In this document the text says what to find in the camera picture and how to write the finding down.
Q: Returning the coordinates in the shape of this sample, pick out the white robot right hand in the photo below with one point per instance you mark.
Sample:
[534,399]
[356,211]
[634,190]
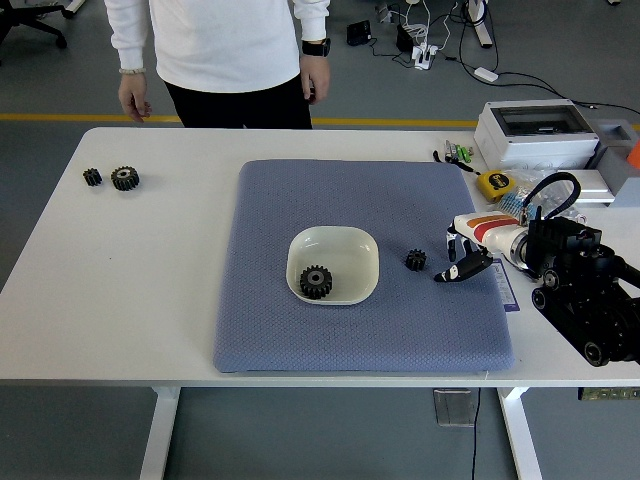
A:
[492,230]

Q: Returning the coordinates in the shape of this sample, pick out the person's left hand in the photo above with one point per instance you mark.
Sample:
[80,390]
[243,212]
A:
[316,77]

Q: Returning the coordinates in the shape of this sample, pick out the person's right hand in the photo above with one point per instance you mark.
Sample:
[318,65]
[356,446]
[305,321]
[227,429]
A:
[134,97]

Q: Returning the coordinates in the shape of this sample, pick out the small black gear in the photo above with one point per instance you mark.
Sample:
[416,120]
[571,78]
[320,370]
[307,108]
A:
[92,177]
[415,260]

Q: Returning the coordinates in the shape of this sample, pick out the white square dish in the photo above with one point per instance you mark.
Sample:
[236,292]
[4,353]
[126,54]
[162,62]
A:
[345,250]

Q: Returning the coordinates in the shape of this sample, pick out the blue-grey quilted mat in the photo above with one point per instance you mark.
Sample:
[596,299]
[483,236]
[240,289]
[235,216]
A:
[350,340]

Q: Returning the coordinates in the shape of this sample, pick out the large black gear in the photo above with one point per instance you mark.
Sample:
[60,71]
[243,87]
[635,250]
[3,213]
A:
[316,282]
[125,179]

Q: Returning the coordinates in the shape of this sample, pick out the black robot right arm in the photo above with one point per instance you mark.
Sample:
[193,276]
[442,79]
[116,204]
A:
[590,280]

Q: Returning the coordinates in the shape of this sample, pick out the person's right forearm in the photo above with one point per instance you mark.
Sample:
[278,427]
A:
[125,40]

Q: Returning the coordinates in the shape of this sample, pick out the person's left forearm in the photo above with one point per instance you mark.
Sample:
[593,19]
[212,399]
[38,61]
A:
[315,20]

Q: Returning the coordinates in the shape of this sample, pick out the black box on floor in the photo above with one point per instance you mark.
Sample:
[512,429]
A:
[359,33]

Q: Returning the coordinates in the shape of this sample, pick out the white flat box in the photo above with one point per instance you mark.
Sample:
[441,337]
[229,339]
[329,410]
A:
[595,187]

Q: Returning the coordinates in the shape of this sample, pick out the black wrist watch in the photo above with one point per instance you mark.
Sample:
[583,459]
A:
[315,48]

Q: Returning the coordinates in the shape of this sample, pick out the blue resistor bundle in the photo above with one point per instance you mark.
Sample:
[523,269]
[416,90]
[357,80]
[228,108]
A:
[510,202]

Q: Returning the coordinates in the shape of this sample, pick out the yellow tape measure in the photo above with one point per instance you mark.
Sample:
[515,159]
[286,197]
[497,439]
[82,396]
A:
[495,182]

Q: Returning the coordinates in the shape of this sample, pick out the white purple-edged label card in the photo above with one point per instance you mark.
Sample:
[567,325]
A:
[505,290]

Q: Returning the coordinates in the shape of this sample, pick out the clear bag of parts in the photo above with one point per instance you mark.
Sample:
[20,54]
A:
[555,195]

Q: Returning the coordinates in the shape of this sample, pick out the green white connector set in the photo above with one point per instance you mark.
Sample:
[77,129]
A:
[457,152]

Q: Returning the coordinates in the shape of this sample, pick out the black power adapter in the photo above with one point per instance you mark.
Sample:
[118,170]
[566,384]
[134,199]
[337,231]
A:
[405,39]

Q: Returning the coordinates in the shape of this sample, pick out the person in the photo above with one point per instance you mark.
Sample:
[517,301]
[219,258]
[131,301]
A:
[225,40]

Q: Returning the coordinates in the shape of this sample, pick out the white desk foot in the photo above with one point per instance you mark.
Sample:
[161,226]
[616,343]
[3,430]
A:
[75,5]

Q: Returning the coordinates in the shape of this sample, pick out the white power strip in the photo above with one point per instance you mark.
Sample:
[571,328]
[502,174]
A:
[425,56]

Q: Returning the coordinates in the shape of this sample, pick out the black office chair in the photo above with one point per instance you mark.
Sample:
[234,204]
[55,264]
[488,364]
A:
[25,22]

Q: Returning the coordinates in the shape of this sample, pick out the grey plastic block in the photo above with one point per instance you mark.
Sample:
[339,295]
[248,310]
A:
[617,165]

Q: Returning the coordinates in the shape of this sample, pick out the white adapter on floor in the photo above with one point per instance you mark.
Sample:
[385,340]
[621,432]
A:
[486,74]

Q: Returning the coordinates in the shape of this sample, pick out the orange object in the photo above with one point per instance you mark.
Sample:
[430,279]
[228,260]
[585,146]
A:
[635,156]

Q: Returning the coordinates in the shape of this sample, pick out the white desk leg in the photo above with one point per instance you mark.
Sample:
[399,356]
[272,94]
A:
[481,25]

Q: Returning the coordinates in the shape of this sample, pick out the clear plastic holder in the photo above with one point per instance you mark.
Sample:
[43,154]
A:
[454,407]

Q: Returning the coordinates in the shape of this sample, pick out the green circuit board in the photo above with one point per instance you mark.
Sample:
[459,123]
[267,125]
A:
[610,394]

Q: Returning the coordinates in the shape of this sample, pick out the white table leg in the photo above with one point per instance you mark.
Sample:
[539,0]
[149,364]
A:
[162,430]
[520,435]

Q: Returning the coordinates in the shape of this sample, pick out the white electrical enclosure box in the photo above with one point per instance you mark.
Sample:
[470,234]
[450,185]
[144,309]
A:
[530,145]

